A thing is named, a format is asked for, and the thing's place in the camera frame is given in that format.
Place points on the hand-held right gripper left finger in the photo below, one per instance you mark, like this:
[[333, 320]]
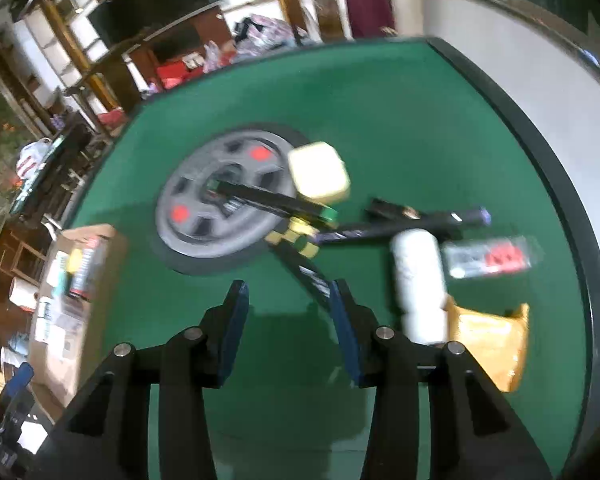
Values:
[[235, 322]]

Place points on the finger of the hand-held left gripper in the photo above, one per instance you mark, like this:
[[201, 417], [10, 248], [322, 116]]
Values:
[[17, 384]]

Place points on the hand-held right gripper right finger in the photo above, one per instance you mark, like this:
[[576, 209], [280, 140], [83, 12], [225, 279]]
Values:
[[347, 332]]

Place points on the blue and white box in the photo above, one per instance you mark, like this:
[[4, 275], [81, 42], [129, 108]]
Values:
[[45, 317]]

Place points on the large white bottle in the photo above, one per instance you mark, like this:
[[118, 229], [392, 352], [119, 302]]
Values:
[[417, 280]]

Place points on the black marker with purple cap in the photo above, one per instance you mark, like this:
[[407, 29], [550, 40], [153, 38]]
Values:
[[380, 231]]

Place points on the black marker with green cap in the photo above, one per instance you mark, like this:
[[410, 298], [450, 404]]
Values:
[[265, 199]]

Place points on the cardboard box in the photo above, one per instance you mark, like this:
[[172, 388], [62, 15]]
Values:
[[105, 285]]

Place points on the clear box with red label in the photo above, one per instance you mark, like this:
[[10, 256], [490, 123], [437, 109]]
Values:
[[90, 270]]

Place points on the orange snack packet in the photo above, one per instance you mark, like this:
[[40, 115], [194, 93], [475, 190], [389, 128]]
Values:
[[485, 340]]

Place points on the cream yellow box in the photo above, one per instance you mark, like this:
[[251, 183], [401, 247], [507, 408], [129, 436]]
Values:
[[317, 170]]

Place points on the clear packet with red piece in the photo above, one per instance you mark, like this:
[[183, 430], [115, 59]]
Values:
[[500, 257]]

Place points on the white paper roll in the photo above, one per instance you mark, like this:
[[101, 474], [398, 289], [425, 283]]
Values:
[[22, 294]]

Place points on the grey wheel disc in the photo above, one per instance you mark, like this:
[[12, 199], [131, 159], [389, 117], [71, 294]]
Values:
[[200, 230]]

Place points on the black bench table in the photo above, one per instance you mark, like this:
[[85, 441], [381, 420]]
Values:
[[55, 165]]

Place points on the white plastic bag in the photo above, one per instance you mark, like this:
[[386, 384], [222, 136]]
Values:
[[32, 160]]

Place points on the red items under television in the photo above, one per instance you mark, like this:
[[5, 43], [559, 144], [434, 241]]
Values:
[[170, 75]]

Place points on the dark wooden chair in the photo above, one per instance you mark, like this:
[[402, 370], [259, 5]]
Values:
[[110, 80]]

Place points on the pile of clothes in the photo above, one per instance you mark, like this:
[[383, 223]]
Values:
[[267, 32]]

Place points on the wooden chair with cloth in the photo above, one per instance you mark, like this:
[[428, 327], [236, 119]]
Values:
[[320, 0]]

